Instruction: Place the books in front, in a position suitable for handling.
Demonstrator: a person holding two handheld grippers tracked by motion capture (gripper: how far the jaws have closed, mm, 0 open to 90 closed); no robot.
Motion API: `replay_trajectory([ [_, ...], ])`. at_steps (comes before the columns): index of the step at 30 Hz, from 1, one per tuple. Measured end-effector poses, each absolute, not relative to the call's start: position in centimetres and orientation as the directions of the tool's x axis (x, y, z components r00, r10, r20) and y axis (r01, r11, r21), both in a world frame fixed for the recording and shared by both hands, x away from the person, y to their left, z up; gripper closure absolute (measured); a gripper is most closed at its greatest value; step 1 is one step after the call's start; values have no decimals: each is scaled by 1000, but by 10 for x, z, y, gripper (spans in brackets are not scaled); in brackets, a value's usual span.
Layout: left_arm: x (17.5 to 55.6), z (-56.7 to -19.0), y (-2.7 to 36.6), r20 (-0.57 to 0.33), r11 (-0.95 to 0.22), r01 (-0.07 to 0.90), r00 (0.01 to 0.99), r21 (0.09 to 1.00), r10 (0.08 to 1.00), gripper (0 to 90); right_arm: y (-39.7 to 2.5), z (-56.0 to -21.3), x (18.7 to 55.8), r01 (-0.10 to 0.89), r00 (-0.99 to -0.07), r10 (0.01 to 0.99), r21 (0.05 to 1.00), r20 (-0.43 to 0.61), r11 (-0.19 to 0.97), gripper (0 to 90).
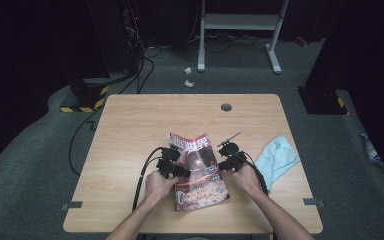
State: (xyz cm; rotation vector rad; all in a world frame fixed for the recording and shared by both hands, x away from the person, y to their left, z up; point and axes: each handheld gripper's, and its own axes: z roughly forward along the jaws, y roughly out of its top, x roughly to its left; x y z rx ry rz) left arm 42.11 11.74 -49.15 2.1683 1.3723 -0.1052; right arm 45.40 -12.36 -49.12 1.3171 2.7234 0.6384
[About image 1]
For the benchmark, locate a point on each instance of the red floor object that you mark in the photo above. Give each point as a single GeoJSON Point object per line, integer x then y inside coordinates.
{"type": "Point", "coordinates": [301, 41]}

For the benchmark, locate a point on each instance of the white metal stand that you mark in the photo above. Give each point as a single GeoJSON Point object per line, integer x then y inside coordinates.
{"type": "Point", "coordinates": [240, 21]}

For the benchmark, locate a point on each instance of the black base with yellow mark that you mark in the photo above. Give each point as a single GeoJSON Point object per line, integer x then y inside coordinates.
{"type": "Point", "coordinates": [323, 101]}

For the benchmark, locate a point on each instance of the person's left hand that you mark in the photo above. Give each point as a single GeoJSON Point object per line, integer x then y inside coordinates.
{"type": "Point", "coordinates": [160, 186]}

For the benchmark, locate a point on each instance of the light blue cloth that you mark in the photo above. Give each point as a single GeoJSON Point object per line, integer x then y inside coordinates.
{"type": "Point", "coordinates": [276, 156]}

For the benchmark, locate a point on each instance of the black yellow striped base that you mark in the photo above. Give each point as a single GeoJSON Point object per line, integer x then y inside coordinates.
{"type": "Point", "coordinates": [86, 98]}

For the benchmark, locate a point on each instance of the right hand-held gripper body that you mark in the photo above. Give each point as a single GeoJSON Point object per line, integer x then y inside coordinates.
{"type": "Point", "coordinates": [233, 155]}

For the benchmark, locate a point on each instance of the crumpled white paper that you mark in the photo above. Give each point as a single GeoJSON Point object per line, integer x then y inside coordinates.
{"type": "Point", "coordinates": [188, 83]}
{"type": "Point", "coordinates": [188, 70]}

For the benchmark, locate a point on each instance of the red cover magazine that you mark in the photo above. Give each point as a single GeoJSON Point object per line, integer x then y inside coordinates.
{"type": "Point", "coordinates": [200, 186]}

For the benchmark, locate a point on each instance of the grey tape strip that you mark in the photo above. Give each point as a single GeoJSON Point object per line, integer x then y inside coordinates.
{"type": "Point", "coordinates": [72, 205]}
{"type": "Point", "coordinates": [315, 202]}

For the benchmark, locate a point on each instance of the grey table grommet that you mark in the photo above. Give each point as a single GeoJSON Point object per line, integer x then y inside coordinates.
{"type": "Point", "coordinates": [226, 107]}

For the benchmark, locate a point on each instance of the blue white packet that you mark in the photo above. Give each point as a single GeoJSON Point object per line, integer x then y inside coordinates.
{"type": "Point", "coordinates": [370, 150]}

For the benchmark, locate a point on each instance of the person's right hand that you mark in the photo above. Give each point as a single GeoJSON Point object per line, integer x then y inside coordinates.
{"type": "Point", "coordinates": [245, 180]}

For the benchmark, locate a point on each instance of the dark equipment rack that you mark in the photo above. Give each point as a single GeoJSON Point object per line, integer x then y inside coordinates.
{"type": "Point", "coordinates": [113, 36]}

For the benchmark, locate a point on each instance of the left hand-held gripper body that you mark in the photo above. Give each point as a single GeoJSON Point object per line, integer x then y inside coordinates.
{"type": "Point", "coordinates": [168, 160]}

